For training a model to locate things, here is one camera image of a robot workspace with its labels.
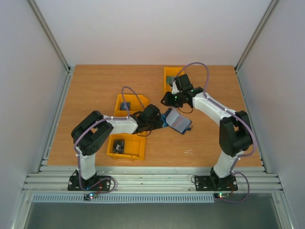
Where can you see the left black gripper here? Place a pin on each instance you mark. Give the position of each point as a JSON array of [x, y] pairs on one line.
[[159, 124]]

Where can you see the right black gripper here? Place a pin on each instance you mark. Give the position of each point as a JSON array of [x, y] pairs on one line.
[[167, 99]]

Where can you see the blue card holder wallet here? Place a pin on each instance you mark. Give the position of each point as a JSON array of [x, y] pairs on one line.
[[176, 121]]

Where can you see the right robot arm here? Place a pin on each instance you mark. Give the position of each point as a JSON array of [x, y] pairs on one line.
[[235, 133]]

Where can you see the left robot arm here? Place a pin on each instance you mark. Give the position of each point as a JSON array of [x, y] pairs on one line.
[[92, 132]]

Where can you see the teal card in single bin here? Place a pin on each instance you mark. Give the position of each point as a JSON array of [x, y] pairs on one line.
[[169, 79]]

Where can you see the blue card in bin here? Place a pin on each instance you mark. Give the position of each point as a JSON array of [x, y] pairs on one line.
[[124, 106]]

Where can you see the black card in bin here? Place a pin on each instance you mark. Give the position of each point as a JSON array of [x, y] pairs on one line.
[[118, 146]]

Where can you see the yellow bin top of row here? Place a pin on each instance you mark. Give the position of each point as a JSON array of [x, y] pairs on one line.
[[135, 106]]

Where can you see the yellow bin of row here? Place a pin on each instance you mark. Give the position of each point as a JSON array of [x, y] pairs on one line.
[[135, 106], [134, 147]]

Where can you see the yellow single bin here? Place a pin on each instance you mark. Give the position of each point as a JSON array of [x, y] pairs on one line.
[[169, 74]]

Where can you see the yellow bin bottom of row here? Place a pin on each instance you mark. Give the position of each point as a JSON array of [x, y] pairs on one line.
[[134, 147]]

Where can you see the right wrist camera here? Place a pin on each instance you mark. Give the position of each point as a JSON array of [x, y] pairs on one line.
[[174, 87]]

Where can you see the grey slotted cable duct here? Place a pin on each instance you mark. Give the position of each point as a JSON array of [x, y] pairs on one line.
[[123, 198]]

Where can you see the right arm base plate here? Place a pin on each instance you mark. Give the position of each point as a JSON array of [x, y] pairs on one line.
[[208, 183]]

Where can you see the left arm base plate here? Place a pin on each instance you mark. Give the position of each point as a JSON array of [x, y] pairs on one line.
[[95, 183]]

